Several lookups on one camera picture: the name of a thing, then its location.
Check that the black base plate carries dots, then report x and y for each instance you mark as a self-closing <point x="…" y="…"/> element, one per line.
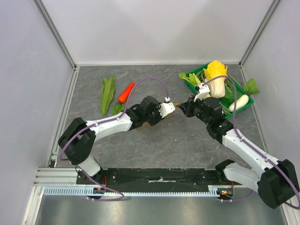
<point x="118" y="176"/>

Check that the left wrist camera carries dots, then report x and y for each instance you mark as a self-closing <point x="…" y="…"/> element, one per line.
<point x="166" y="108"/>

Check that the green leafy lettuce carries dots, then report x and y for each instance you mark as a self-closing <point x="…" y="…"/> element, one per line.
<point x="107" y="93"/>

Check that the yellow napa cabbage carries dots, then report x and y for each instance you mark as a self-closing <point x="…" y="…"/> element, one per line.
<point x="216" y="71"/>

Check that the green celery stalk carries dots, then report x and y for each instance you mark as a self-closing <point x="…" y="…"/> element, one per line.
<point x="191" y="78"/>

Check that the white radish with leaves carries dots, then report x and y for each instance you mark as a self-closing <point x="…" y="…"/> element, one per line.
<point x="250" y="88"/>

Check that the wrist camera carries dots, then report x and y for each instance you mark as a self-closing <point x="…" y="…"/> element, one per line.
<point x="166" y="108"/>
<point x="202" y="91"/>

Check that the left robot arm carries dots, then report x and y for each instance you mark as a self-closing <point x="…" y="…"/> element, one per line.
<point x="78" y="139"/>

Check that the brown cardboard express box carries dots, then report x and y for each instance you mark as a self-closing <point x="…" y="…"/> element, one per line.
<point x="146" y="124"/>

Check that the grey slotted cable duct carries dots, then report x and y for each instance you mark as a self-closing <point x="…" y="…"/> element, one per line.
<point x="92" y="191"/>

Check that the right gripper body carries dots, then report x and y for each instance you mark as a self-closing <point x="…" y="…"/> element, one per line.
<point x="190" y="109"/>

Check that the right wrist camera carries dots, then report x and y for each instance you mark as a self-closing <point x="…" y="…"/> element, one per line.
<point x="202" y="91"/>

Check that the orange carrot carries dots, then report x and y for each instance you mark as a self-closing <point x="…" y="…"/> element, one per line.
<point x="125" y="94"/>

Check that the green bok choy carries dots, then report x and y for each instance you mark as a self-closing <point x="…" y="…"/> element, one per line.
<point x="229" y="96"/>

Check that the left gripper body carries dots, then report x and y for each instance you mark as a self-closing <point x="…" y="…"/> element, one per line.
<point x="154" y="118"/>

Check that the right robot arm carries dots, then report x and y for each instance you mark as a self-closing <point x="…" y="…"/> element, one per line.
<point x="273" y="180"/>

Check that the green plastic tray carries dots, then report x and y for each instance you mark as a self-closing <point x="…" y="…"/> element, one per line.
<point x="225" y="107"/>

